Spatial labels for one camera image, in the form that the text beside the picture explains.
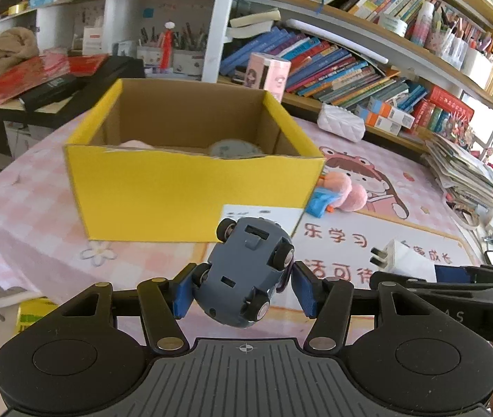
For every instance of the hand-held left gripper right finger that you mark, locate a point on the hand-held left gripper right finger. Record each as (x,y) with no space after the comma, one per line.
(307,289)

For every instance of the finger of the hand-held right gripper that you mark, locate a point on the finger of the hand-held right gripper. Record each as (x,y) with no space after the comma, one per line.
(424,291)
(481,274)

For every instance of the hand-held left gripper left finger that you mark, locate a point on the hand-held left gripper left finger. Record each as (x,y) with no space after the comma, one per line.
(183,291)

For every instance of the white charger plug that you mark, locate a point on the white charger plug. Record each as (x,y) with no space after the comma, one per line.
(407,260)

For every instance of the grey toy car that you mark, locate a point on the grey toy car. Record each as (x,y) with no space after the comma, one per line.
(242,269)

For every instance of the yellow cardboard box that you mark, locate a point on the yellow cardboard box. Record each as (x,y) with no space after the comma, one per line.
(164,195)

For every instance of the pink fluffy toy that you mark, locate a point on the pink fluffy toy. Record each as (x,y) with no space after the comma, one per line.
(342,184)

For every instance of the yellow tape roll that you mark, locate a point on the yellow tape roll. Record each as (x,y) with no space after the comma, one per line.
(233,148)

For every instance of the pink plush pig toy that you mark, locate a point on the pink plush pig toy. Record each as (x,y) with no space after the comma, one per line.
(135,144)

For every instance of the small clear tape roll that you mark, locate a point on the small clear tape roll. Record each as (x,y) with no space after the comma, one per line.
(468,221)

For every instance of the small blue toy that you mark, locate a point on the small blue toy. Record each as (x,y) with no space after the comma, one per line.
(320,203)

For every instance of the stack of magazines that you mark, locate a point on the stack of magazines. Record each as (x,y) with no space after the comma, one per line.
(463,173)

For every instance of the yellow carton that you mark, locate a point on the yellow carton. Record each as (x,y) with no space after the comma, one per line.
(33,317)

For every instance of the red boxed book set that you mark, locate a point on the red boxed book set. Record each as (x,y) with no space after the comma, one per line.
(444,110)

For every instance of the white quilted pouch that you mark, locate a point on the white quilted pouch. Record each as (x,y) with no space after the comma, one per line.
(342,121)

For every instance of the pink checked tablecloth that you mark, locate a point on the pink checked tablecloth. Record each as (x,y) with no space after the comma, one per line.
(33,208)

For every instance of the orange white small box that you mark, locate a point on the orange white small box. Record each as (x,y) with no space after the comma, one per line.
(379,122)
(392,113)

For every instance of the white storage container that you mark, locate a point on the white storage container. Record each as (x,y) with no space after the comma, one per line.
(478,67)

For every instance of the pink cylinder humidifier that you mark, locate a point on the pink cylinder humidifier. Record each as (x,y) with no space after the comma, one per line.
(268,78)

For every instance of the row of leaning books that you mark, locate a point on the row of leaning books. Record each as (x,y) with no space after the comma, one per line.
(316,65)

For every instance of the white pen holder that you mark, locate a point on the white pen holder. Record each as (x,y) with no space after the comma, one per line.
(150,57)
(188,65)

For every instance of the clear pen cup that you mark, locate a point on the clear pen cup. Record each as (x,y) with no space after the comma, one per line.
(448,47)

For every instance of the black electronic keyboard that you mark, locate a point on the black electronic keyboard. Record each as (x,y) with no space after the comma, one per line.
(116,69)

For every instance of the red tassel ornament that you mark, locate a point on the red tassel ornament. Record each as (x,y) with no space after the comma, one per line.
(167,45)

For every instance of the white light tube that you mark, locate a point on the white light tube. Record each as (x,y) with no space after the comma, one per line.
(337,37)

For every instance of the pastel glue bottle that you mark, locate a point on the pastel glue bottle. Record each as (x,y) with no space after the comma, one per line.
(422,24)

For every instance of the white round tin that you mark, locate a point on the white round tin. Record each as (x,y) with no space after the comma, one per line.
(393,25)

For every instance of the cream paperback book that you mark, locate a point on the cream paperback book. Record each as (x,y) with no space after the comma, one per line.
(248,30)
(255,18)

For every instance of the red paper sheets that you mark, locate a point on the red paper sheets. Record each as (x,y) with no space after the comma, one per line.
(29,74)

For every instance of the white red label box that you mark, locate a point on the white red label box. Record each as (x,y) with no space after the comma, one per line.
(93,40)

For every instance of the white bookshelf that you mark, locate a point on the white bookshelf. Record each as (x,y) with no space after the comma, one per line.
(218,21)

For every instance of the beige cloth bundle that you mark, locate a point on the beige cloth bundle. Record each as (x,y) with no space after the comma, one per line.
(7,50)

